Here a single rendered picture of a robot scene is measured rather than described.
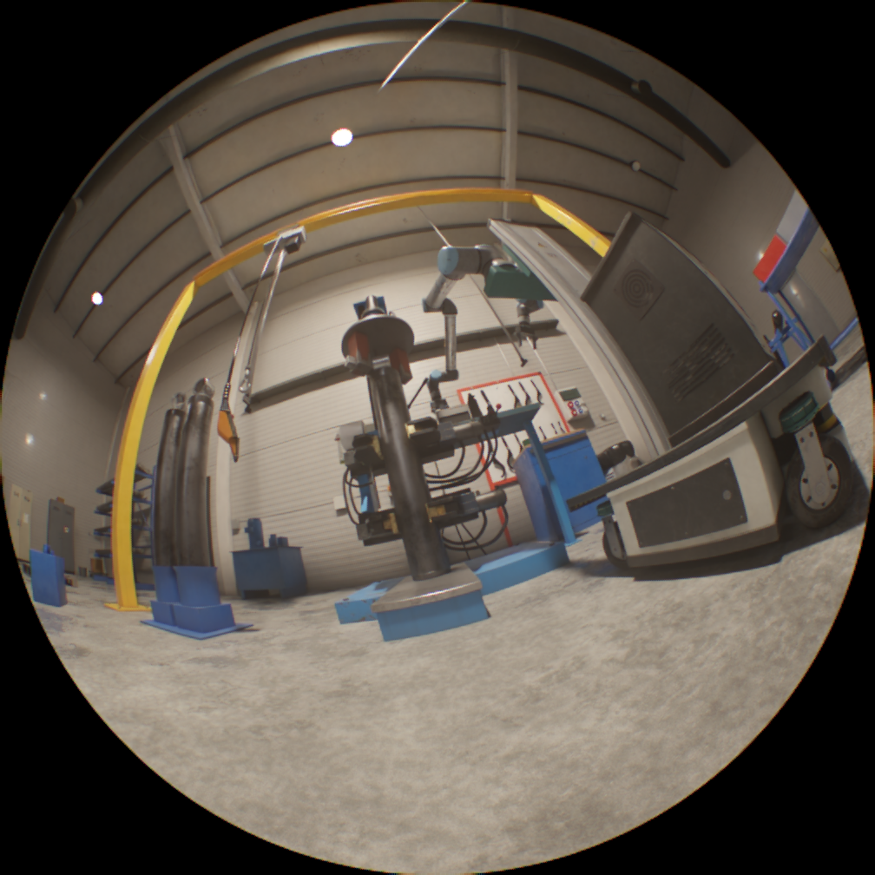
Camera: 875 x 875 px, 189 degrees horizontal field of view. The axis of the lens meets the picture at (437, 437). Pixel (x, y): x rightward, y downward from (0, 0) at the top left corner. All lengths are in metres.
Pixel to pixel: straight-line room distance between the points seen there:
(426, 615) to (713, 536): 0.87
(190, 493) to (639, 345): 2.07
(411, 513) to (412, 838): 1.32
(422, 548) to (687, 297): 1.42
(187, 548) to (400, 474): 1.32
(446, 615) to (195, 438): 1.68
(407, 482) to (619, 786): 1.41
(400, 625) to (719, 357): 1.18
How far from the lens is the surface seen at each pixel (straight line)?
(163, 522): 1.99
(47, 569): 2.58
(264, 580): 3.52
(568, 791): 0.37
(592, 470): 2.76
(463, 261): 1.38
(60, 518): 10.39
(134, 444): 3.07
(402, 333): 2.05
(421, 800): 0.41
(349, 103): 7.18
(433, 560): 1.39
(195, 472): 1.81
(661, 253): 0.76
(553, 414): 4.21
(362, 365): 1.76
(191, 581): 1.68
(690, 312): 0.70
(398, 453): 1.48
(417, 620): 1.00
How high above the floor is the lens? 0.32
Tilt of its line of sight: 22 degrees up
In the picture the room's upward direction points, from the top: 16 degrees counter-clockwise
